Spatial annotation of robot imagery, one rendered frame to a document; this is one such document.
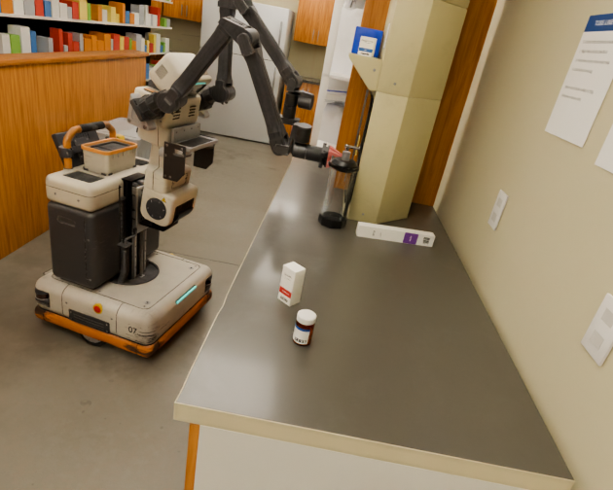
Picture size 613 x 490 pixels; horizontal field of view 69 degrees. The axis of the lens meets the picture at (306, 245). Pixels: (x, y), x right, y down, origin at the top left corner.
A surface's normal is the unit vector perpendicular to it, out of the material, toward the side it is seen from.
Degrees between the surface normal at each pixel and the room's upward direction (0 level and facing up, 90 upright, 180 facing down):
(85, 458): 0
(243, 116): 90
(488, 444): 0
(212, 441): 90
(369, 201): 90
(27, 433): 0
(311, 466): 90
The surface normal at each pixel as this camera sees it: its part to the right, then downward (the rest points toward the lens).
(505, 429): 0.17, -0.89
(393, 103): -0.08, 0.41
